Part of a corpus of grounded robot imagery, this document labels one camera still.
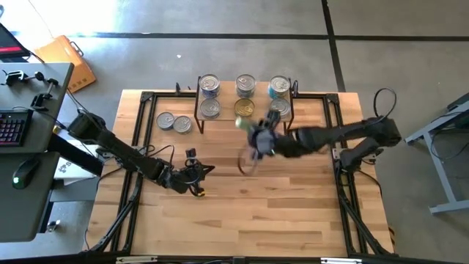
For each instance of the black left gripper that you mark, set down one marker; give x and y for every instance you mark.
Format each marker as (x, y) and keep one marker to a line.
(183, 177)

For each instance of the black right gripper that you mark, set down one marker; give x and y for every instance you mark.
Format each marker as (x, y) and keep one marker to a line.
(263, 143)

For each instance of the gold top tin can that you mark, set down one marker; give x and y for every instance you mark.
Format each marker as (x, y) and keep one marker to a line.
(244, 108)

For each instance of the silver top tin can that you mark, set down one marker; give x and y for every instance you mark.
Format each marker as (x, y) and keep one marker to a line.
(182, 125)
(165, 121)
(245, 83)

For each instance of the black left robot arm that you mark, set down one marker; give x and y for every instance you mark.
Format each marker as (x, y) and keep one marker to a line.
(121, 152)

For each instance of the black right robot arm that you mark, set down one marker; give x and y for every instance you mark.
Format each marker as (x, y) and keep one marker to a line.
(329, 135)

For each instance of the grey flat panel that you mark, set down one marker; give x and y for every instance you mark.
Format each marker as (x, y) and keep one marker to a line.
(73, 190)

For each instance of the black support beam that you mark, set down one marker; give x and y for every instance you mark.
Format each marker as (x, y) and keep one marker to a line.
(73, 154)

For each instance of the white box with logo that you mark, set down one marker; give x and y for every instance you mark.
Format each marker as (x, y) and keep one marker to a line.
(67, 169)

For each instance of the small metal clip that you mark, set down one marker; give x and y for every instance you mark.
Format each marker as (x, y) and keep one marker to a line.
(53, 225)

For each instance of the orange carrying case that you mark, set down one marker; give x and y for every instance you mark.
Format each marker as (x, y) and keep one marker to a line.
(69, 69)

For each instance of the black computer mouse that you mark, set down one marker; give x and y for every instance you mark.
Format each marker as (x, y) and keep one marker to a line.
(23, 174)

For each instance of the black desk clamp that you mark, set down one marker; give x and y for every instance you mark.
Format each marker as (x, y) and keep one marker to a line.
(14, 77)
(39, 100)

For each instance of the dark desk top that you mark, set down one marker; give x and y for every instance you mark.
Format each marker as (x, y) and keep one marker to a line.
(22, 212)

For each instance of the black backlit keyboard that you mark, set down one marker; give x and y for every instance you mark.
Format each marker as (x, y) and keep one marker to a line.
(12, 128)

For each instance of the grey desk top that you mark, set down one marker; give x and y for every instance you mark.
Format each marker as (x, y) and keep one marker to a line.
(18, 97)

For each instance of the black computer monitor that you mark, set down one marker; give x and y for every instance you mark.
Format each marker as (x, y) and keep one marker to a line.
(9, 44)

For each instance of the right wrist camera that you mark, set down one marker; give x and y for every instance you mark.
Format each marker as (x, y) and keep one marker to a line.
(273, 119)

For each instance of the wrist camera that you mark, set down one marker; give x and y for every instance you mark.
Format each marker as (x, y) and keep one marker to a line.
(273, 119)
(190, 153)

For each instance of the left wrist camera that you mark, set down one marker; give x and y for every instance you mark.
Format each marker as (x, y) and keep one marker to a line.
(190, 153)

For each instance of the black metal table frame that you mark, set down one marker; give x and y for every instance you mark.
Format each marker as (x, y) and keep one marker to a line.
(168, 94)

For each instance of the silver metal bracket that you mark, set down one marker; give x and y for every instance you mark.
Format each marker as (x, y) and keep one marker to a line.
(340, 260)
(135, 259)

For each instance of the grey metal table frame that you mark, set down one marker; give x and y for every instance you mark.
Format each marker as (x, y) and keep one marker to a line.
(450, 208)

